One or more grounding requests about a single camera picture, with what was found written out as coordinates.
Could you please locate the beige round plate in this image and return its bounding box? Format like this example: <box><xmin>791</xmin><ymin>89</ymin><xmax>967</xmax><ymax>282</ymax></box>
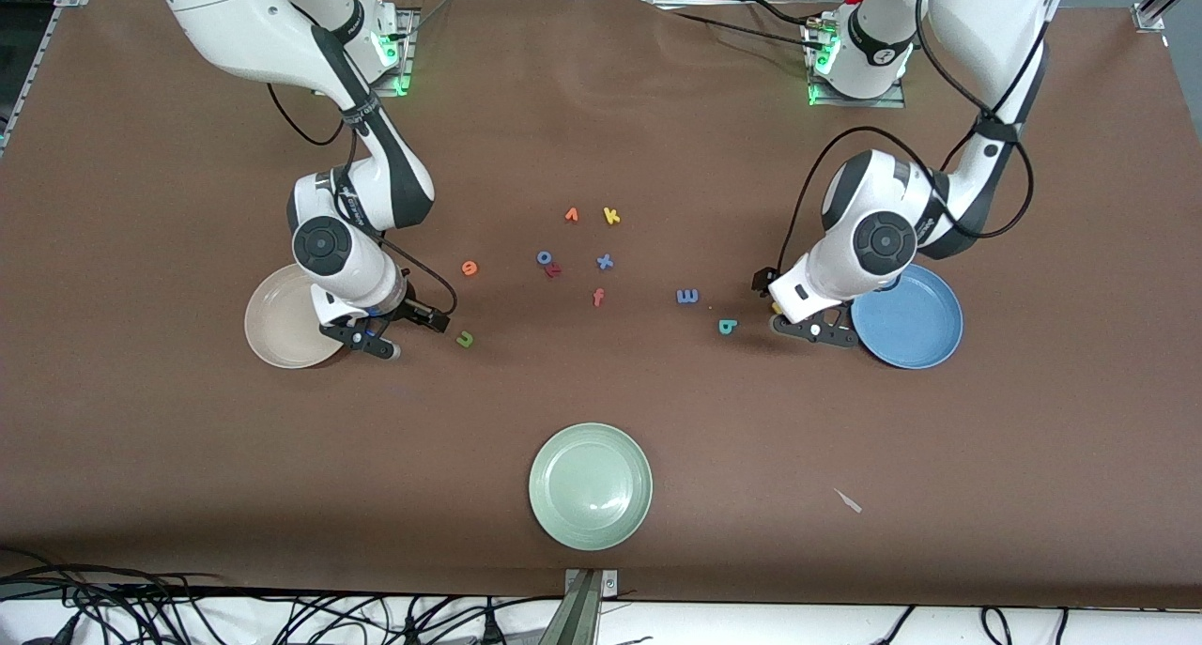
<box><xmin>244</xmin><ymin>263</ymin><xmax>348</xmax><ymax>370</ymax></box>

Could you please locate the blue round plate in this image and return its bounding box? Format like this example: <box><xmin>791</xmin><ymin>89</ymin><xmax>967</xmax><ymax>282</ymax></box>
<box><xmin>850</xmin><ymin>264</ymin><xmax>964</xmax><ymax>371</ymax></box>

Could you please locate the pale green round plate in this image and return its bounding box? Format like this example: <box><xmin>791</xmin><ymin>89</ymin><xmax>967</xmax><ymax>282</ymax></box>
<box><xmin>528</xmin><ymin>422</ymin><xmax>654</xmax><ymax>552</ymax></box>

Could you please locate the brown paper table cover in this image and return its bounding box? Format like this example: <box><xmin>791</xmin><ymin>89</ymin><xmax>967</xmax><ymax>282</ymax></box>
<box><xmin>0</xmin><ymin>0</ymin><xmax>1202</xmax><ymax>608</ymax></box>

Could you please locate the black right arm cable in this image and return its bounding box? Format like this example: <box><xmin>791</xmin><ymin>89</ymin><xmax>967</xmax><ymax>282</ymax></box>
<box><xmin>266</xmin><ymin>82</ymin><xmax>459</xmax><ymax>322</ymax></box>

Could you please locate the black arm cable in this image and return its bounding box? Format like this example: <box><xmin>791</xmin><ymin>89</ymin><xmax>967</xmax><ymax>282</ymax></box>
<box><xmin>266</xmin><ymin>82</ymin><xmax>459</xmax><ymax>322</ymax></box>
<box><xmin>776</xmin><ymin>0</ymin><xmax>1051</xmax><ymax>266</ymax></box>

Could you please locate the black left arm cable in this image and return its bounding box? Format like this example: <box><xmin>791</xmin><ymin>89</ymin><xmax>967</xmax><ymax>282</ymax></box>
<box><xmin>776</xmin><ymin>0</ymin><xmax>1051</xmax><ymax>266</ymax></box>

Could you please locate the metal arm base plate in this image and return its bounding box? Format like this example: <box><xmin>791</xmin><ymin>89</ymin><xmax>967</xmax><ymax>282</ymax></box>
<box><xmin>376</xmin><ymin>7</ymin><xmax>421</xmax><ymax>98</ymax></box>
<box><xmin>806</xmin><ymin>16</ymin><xmax>907</xmax><ymax>109</ymax></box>

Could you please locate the thin black cable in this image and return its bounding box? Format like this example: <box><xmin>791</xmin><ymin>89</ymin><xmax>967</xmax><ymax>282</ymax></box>
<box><xmin>390</xmin><ymin>0</ymin><xmax>454</xmax><ymax>40</ymax></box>

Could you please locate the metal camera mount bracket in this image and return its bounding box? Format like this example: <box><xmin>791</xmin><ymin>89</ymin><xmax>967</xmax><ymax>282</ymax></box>
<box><xmin>540</xmin><ymin>568</ymin><xmax>621</xmax><ymax>645</ymax></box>

